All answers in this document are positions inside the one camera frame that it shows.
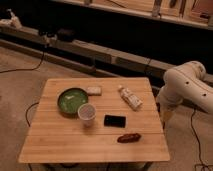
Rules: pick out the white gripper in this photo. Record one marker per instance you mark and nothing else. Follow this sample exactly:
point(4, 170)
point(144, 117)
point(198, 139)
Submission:
point(166, 113)

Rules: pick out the dark red pepper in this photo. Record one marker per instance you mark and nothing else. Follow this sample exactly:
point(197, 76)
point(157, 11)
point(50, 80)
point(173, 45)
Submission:
point(129, 138)

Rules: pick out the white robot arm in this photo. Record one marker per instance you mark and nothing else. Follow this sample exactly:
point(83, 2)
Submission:
point(181, 82)

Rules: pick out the white tube bottle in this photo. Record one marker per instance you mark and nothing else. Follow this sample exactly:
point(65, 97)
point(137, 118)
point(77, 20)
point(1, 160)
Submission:
point(130, 98)

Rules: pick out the black rectangular box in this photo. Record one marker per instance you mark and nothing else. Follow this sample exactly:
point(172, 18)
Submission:
point(115, 121)

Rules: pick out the beige sponge block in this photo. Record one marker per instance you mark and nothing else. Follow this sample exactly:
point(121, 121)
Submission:
point(96, 91)

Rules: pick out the wooden table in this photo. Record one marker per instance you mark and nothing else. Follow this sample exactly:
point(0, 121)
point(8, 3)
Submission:
point(55, 138)

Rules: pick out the dark device on ledge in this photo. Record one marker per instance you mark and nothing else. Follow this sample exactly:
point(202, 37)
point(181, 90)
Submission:
point(66, 35)

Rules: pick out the white object on ledge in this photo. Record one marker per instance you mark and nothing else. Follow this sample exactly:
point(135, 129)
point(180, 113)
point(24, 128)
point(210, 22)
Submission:
point(14, 21)

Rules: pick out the long wall ledge rail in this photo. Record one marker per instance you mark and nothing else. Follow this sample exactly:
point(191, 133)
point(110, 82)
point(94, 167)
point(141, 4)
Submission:
point(83, 56)

